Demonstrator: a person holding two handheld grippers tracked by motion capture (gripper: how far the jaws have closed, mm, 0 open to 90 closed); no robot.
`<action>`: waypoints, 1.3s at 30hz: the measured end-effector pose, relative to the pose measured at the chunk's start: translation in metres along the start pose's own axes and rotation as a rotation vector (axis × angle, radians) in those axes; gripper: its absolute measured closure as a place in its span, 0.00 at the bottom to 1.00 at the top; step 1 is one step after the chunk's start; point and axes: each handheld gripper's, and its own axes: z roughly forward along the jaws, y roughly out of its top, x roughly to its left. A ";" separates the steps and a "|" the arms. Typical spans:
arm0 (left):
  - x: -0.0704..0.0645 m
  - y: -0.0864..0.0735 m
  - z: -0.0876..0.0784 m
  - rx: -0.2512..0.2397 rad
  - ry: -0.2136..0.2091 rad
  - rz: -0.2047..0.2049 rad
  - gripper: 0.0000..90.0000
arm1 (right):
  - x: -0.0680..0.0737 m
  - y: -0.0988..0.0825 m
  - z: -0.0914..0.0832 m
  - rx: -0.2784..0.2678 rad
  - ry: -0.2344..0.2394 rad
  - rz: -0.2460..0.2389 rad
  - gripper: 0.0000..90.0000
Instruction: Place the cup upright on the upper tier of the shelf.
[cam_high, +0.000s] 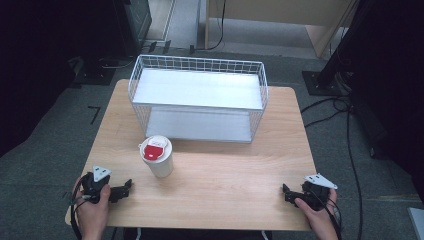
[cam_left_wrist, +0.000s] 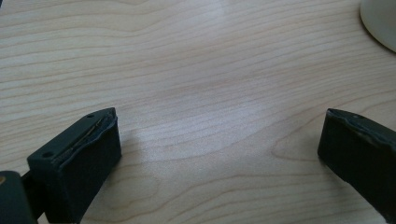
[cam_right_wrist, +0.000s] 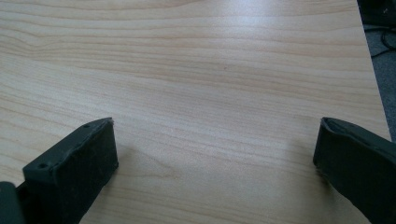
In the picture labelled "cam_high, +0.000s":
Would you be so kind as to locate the black monitor on stand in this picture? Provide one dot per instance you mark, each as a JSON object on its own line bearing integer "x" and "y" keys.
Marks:
{"x": 135, "y": 23}

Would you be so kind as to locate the black flat stand base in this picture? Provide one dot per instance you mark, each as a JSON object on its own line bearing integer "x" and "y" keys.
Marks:
{"x": 95, "y": 71}

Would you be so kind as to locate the black metal stand with base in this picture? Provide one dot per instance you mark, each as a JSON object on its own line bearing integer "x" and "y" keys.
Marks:
{"x": 333, "y": 66}

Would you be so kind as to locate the person's dark clothing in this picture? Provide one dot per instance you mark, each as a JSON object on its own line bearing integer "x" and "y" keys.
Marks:
{"x": 200, "y": 234}

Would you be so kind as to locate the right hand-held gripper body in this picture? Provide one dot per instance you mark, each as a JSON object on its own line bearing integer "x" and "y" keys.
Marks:
{"x": 316, "y": 191}

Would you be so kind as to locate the person's left hand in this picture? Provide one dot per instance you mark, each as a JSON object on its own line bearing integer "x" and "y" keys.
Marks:
{"x": 93, "y": 213}

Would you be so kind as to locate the pale grey box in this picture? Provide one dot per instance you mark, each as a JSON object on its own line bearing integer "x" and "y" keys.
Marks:
{"x": 416, "y": 223}

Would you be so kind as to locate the white cup with red lid tab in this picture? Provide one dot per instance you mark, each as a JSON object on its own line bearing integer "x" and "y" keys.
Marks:
{"x": 160, "y": 165}

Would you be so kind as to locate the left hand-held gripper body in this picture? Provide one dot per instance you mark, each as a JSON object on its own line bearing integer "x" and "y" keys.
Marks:
{"x": 94, "y": 186}

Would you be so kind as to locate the light wooden cabinet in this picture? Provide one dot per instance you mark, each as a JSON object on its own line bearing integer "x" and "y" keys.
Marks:
{"x": 283, "y": 20}

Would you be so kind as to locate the person's right hand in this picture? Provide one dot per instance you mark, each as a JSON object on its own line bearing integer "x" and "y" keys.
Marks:
{"x": 315, "y": 218}

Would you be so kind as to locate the dark curtain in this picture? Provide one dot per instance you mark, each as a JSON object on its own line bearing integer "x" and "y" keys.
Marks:
{"x": 40, "y": 66}
{"x": 396, "y": 83}

